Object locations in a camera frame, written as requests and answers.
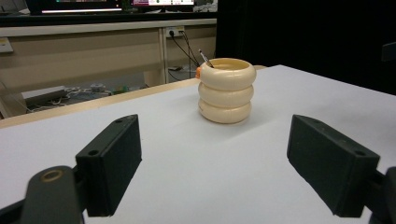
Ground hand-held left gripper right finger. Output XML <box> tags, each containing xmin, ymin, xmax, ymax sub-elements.
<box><xmin>286</xmin><ymin>114</ymin><xmax>381</xmax><ymax>218</ymax></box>

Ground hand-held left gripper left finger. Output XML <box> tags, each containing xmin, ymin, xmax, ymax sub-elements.
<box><xmin>75</xmin><ymin>114</ymin><xmax>143</xmax><ymax>217</ymax></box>

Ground cream ringed pen holder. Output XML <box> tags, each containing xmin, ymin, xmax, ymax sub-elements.
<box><xmin>195</xmin><ymin>57</ymin><xmax>257</xmax><ymax>125</ymax></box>

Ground thin black pen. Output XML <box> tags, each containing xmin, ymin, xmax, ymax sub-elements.
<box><xmin>198</xmin><ymin>49</ymin><xmax>215</xmax><ymax>69</ymax></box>

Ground colourful clutter under desk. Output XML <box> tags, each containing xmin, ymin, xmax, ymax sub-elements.
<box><xmin>89</xmin><ymin>82</ymin><xmax>130</xmax><ymax>95</ymax></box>

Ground black curtain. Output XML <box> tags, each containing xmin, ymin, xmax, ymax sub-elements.
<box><xmin>216</xmin><ymin>0</ymin><xmax>396</xmax><ymax>96</ymax></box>

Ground grey box on floor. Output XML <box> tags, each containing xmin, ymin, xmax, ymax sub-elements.
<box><xmin>21</xmin><ymin>85</ymin><xmax>67</xmax><ymax>107</ymax></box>

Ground white table cover sheet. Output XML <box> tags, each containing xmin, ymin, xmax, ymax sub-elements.
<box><xmin>0</xmin><ymin>64</ymin><xmax>396</xmax><ymax>224</ymax></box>

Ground beige desk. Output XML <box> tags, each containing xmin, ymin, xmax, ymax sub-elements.
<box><xmin>0</xmin><ymin>18</ymin><xmax>218</xmax><ymax>119</ymax></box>

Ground white power socket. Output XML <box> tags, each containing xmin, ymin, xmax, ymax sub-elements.
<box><xmin>165</xmin><ymin>25</ymin><xmax>186</xmax><ymax>38</ymax></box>

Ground computer monitor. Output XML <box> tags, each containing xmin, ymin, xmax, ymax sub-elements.
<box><xmin>26</xmin><ymin>0</ymin><xmax>125</xmax><ymax>15</ymax></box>
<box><xmin>130</xmin><ymin>0</ymin><xmax>196</xmax><ymax>7</ymax></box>

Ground black hanging cables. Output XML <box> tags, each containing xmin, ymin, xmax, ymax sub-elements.
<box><xmin>168</xmin><ymin>30</ymin><xmax>201</xmax><ymax>68</ymax></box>

